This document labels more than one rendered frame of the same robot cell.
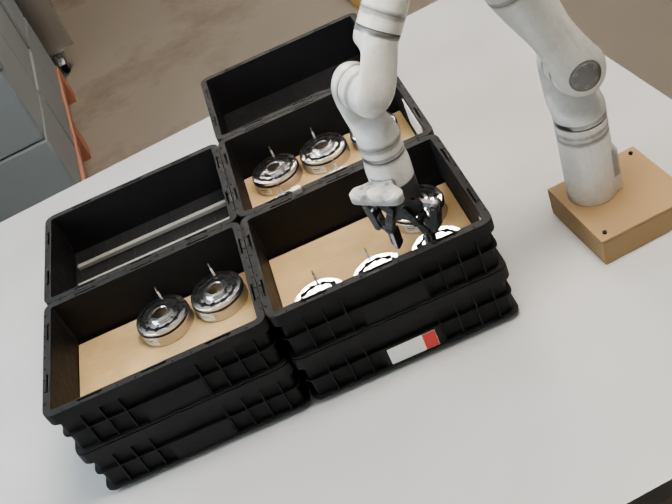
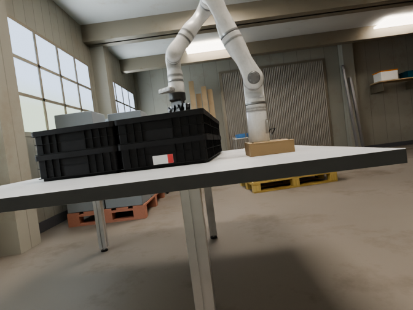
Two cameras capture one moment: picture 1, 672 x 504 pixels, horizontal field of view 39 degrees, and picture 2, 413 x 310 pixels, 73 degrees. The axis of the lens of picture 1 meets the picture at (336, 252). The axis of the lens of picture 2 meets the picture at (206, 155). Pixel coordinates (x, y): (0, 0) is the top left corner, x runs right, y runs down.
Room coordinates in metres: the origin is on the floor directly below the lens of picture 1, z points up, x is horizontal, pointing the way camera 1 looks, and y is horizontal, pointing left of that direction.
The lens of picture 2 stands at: (-0.03, -0.35, 0.78)
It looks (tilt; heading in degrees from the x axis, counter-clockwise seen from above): 2 degrees down; 6
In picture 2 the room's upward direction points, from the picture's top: 7 degrees counter-clockwise
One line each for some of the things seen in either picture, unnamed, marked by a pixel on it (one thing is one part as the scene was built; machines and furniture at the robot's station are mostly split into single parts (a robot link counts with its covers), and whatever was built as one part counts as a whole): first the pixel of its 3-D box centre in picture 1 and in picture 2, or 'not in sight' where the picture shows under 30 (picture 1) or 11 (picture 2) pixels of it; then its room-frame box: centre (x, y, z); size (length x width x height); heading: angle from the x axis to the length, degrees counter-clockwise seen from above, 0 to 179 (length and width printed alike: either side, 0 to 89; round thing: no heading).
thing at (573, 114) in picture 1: (573, 80); (254, 88); (1.30, -0.48, 1.00); 0.09 x 0.09 x 0.17; 88
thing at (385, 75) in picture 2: not in sight; (385, 76); (8.30, -4.79, 2.01); 0.48 x 0.40 x 0.27; 94
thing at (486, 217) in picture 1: (359, 224); (166, 119); (1.30, -0.06, 0.92); 0.40 x 0.30 x 0.02; 88
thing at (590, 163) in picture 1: (586, 154); (257, 123); (1.30, -0.48, 0.84); 0.09 x 0.09 x 0.17; 2
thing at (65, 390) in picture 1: (162, 336); (90, 140); (1.31, 0.34, 0.87); 0.40 x 0.30 x 0.11; 88
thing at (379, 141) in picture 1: (366, 109); (174, 65); (1.25, -0.14, 1.15); 0.09 x 0.07 x 0.15; 16
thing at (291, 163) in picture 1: (274, 169); not in sight; (1.67, 0.04, 0.86); 0.10 x 0.10 x 0.01
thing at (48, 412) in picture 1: (149, 317); (88, 130); (1.31, 0.34, 0.92); 0.40 x 0.30 x 0.02; 88
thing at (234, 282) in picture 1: (216, 290); not in sight; (1.38, 0.23, 0.86); 0.10 x 0.10 x 0.01
